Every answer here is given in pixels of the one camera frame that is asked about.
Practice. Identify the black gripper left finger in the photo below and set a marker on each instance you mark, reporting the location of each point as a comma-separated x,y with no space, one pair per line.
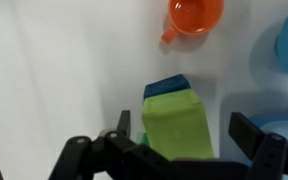
117,156

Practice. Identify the medium blue building block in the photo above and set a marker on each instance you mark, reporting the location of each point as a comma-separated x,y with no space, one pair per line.
165,85

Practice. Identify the lime green building block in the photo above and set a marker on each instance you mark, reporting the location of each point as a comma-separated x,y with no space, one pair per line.
177,126

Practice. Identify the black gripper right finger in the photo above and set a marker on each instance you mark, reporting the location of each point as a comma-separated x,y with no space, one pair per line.
267,150

